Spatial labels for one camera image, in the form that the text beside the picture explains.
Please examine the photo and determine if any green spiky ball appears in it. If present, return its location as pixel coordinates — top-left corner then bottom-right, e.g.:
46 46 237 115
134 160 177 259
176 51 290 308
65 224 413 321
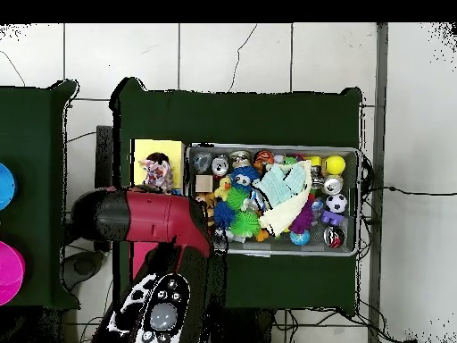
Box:
229 211 262 239

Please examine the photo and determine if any yellow tennis ball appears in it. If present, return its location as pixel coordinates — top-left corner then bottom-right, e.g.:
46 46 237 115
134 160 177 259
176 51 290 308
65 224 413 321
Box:
323 154 347 176

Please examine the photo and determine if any plain wooden cube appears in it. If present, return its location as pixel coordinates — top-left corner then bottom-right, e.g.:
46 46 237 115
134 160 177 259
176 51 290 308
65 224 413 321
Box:
195 173 214 193

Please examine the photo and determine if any blue round disc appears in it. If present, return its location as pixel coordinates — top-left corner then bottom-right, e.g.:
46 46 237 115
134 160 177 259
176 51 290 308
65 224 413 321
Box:
0 162 18 212

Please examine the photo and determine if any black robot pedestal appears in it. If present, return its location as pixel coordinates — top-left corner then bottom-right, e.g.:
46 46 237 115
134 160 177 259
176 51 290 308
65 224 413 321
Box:
213 308 274 343

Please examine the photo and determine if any wooden box with three holes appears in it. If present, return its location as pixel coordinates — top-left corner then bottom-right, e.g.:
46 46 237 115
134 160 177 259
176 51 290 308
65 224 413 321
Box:
129 138 187 280

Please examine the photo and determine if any black and white soccer ball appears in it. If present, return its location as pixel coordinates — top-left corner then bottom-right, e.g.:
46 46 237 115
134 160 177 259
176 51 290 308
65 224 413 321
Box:
325 193 349 214

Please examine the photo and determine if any blue spiky ball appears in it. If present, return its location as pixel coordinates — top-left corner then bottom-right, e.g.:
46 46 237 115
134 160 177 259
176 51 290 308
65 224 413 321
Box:
213 201 237 230

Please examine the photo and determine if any dark green table cloth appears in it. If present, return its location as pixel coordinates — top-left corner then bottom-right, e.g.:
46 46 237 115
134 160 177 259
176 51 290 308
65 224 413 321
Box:
0 79 81 310
110 76 365 315

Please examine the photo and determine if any black floor cable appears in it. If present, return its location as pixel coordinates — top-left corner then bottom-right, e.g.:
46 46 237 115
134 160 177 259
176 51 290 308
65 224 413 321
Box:
360 185 457 197

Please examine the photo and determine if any blue furry monster toy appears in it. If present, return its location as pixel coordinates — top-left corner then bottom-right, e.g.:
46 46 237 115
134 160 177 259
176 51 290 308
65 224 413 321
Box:
229 165 262 189

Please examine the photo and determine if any magenta round disc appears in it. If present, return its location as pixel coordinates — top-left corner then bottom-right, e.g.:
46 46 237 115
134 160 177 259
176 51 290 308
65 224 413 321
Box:
0 240 26 306

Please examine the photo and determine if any cream muslin cloth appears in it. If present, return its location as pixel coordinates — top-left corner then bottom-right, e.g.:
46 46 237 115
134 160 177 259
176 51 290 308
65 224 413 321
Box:
258 160 314 238

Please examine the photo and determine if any light blue muslin cloth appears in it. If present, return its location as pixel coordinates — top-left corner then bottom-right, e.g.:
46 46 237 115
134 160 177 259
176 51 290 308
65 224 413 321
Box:
252 163 308 208

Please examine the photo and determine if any yellow plush duck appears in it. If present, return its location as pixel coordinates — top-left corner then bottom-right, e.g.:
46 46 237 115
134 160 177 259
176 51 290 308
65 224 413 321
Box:
213 177 233 201

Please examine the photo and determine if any confetti print cloth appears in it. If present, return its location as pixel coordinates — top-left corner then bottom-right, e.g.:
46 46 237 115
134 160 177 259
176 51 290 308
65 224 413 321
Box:
138 152 175 194

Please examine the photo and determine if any orange tiger striped toy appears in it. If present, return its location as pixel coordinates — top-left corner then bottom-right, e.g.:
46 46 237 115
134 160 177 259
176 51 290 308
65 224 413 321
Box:
253 149 275 169

